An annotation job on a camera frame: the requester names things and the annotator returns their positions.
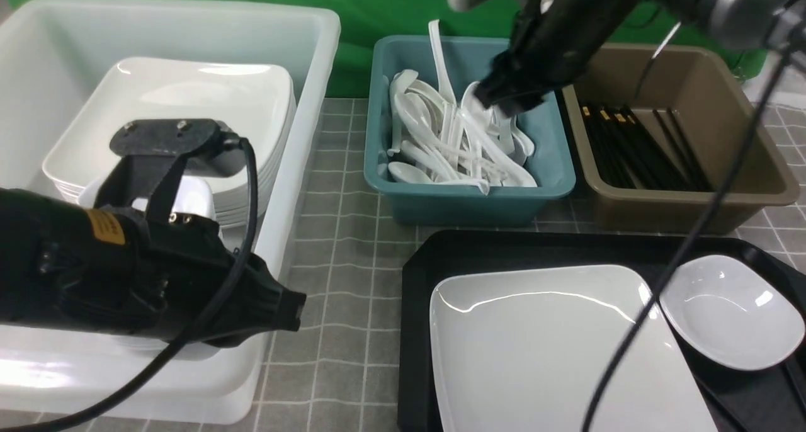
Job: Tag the stack of white square plates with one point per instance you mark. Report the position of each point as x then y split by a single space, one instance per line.
256 101

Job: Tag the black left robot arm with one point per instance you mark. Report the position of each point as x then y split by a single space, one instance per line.
128 265

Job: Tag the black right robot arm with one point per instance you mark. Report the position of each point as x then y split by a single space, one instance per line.
738 24

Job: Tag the teal plastic bin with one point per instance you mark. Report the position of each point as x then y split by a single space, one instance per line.
451 206

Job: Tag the stack of white bowls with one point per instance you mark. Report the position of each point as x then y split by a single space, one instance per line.
194 197

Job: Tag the large white plastic tub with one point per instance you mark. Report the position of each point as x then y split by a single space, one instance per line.
54 54

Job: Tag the white square rice plate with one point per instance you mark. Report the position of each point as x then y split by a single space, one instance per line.
524 350

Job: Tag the small white bowl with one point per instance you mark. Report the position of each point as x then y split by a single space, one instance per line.
729 313

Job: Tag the bundle of black chopsticks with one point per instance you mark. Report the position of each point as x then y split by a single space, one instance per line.
627 155

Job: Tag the upright white spoon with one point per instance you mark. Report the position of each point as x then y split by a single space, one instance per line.
445 88

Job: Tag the grey checked tablecloth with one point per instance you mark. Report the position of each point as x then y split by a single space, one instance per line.
340 372

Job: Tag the pile of white spoons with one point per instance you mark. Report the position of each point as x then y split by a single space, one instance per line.
443 143

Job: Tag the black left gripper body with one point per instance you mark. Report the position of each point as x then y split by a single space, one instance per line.
180 272

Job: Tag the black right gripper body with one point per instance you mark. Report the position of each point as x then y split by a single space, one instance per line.
550 45

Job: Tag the black serving tray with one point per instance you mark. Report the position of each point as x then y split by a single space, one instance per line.
739 401

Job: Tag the brown plastic bin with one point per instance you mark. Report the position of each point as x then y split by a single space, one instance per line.
705 99

